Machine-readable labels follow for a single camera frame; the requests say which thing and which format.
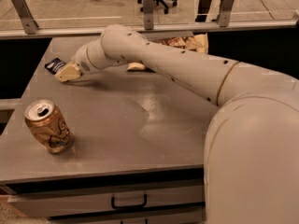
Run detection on black upper drawer handle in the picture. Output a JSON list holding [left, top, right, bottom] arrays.
[[110, 194, 148, 210]]

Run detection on metal railing bracket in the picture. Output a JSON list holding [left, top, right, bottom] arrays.
[[11, 0, 39, 35], [217, 0, 235, 27], [143, 0, 154, 30]]

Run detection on right metal railing bracket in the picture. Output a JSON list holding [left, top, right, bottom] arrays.
[[217, 0, 235, 27]]

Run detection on left metal railing bracket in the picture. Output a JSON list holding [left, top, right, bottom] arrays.
[[11, 0, 39, 35]]

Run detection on person legs behind glass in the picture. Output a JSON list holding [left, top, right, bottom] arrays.
[[195, 0, 212, 22]]

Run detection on tan soda can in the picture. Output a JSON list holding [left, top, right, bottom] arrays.
[[24, 100, 74, 154]]

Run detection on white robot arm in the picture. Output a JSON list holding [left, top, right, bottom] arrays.
[[57, 25, 299, 224]]

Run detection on dark blue rxbar wrapper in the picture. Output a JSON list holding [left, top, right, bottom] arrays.
[[44, 58, 66, 75]]

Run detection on grey drawer cabinet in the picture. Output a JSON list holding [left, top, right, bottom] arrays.
[[0, 66, 216, 224]]

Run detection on middle metal railing bracket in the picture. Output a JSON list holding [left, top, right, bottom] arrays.
[[143, 0, 154, 30]]

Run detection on brown and cream chip bag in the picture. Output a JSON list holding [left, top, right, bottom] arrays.
[[127, 34, 208, 72]]

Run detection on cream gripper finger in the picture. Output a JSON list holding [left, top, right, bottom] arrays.
[[54, 63, 81, 82]]

